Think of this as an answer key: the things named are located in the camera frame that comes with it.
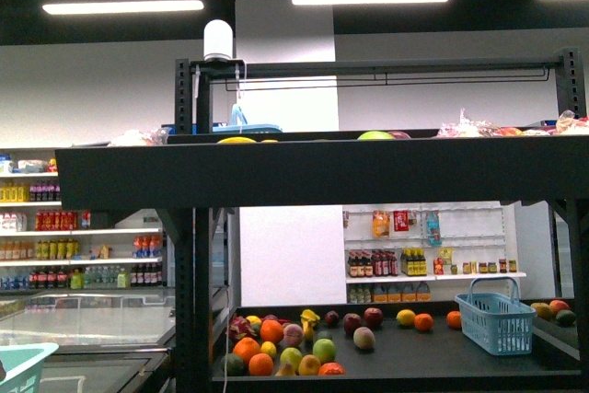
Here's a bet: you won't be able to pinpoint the large orange front left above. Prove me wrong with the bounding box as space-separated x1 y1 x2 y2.
232 337 260 366

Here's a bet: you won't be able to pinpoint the red apple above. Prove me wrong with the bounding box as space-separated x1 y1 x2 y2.
343 313 363 336
364 307 384 329

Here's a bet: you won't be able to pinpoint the white back store shelving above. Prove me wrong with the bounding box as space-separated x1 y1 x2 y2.
342 202 526 304

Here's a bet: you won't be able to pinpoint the dark plum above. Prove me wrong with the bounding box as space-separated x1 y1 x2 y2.
324 310 340 328

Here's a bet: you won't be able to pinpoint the orange upper left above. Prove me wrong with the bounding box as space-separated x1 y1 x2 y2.
260 319 284 344

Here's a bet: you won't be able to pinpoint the yellow lemon on shelf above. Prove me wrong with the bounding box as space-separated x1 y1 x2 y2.
396 309 416 328

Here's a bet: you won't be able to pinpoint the light blue basket on shelf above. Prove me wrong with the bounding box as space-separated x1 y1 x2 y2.
455 276 537 356

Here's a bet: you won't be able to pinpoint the teal plastic basket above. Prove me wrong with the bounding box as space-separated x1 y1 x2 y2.
1 342 59 393

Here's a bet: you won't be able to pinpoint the left ceiling light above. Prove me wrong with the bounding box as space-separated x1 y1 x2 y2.
42 0 204 16

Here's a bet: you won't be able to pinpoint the pink dragon fruit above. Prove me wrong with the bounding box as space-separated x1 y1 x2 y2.
226 315 257 343

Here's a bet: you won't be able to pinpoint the orange beside lemon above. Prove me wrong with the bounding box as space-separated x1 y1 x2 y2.
413 313 434 332

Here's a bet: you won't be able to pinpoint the white dome camera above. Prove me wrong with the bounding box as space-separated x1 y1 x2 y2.
203 19 234 61

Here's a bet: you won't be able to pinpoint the glass top chest freezer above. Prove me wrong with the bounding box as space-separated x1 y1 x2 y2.
1 288 176 392

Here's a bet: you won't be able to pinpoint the white left store shelving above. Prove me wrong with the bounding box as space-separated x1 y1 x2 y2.
1 147 166 292

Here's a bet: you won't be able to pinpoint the orange front bottom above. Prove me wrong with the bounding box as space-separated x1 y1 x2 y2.
248 353 274 376

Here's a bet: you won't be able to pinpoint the red apple left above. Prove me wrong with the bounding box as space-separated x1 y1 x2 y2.
343 313 363 336

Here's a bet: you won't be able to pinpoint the black metal display shelf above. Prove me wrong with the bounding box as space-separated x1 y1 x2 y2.
56 48 588 392

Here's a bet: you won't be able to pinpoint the yellow starfruit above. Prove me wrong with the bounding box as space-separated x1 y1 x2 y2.
300 308 320 341

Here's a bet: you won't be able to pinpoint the pink peach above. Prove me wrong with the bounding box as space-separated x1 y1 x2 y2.
352 327 375 351

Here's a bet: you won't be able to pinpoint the red apple right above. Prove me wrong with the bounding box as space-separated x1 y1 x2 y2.
364 307 384 329

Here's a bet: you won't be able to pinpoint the green apple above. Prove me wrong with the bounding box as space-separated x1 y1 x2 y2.
312 339 337 364

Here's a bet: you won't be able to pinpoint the orange near blue basket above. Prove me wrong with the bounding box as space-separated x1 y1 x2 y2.
446 310 462 329

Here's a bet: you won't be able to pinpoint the blue basket on top shelf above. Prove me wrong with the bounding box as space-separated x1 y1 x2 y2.
213 104 283 134

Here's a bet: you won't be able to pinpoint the white store shelving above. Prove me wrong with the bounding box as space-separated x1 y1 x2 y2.
1 147 166 292
342 202 526 304

